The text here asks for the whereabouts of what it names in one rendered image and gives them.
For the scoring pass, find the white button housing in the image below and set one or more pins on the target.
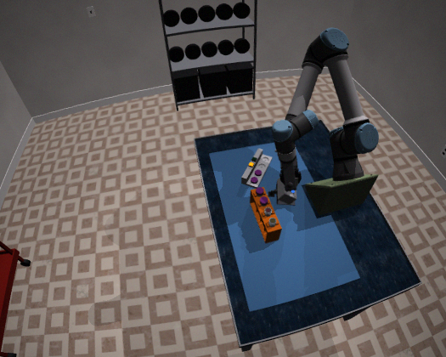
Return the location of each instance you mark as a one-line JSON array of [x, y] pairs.
[[283, 197]]

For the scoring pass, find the blue flat work mat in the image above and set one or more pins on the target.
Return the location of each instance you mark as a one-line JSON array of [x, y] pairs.
[[309, 257]]

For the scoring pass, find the orange tube rack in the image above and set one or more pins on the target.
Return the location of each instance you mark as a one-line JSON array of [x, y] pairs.
[[269, 233]]

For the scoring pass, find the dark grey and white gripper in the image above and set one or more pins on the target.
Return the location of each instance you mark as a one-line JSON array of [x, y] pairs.
[[298, 174]]

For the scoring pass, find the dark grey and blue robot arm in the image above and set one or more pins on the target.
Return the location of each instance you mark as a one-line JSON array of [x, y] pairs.
[[356, 136]]

